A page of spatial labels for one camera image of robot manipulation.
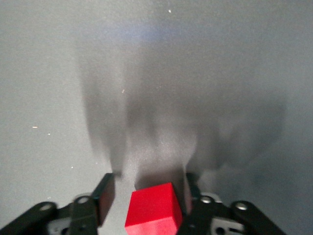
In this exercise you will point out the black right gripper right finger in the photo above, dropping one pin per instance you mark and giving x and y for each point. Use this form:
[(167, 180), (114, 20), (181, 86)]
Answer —
[(210, 218)]

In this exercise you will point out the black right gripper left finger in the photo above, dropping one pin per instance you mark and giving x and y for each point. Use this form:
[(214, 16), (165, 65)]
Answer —
[(80, 215)]

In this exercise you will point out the red cube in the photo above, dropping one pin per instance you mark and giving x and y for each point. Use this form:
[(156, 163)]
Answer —
[(154, 208)]

